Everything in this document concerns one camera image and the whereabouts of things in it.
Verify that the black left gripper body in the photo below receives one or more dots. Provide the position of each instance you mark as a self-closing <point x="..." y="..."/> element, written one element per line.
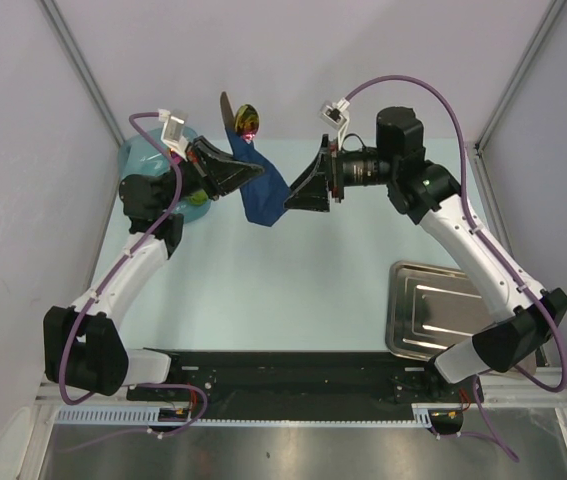
<point x="193" y="179"/>

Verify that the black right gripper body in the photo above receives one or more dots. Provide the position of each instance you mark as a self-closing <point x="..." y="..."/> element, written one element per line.
<point x="354" y="169"/>

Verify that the dark blue paper napkin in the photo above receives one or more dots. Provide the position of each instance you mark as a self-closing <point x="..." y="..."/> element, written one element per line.
<point x="263" y="198"/>

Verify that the ornate silver table knife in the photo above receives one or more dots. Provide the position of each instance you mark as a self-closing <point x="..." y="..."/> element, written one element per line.
<point x="227" y="112"/>

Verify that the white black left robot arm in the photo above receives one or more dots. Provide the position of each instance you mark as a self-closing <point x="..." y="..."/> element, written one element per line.
<point x="84" y="354"/>

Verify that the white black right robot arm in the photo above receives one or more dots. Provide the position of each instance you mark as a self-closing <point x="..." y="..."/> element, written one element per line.
<point x="429" y="195"/>

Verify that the green rolled napkin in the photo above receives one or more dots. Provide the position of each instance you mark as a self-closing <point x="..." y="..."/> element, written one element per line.
<point x="197" y="199"/>

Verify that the translucent blue plastic bin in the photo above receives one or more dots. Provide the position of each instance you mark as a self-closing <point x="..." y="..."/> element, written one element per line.
<point x="138" y="155"/>

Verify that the stainless steel tray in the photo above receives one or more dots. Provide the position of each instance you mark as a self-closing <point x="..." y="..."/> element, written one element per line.
<point x="436" y="315"/>

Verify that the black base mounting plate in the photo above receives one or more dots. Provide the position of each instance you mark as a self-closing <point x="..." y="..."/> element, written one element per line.
<point x="303" y="386"/>

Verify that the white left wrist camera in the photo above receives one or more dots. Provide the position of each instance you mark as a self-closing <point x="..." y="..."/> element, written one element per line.
<point x="172" y="134"/>

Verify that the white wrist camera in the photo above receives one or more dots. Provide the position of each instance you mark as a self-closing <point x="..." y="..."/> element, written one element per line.
<point x="336" y="115"/>
<point x="172" y="134"/>

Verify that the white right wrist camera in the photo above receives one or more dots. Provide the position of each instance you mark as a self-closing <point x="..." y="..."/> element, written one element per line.
<point x="336" y="115"/>

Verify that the light blue cable duct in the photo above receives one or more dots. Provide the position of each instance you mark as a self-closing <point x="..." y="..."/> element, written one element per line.
<point x="169" y="417"/>

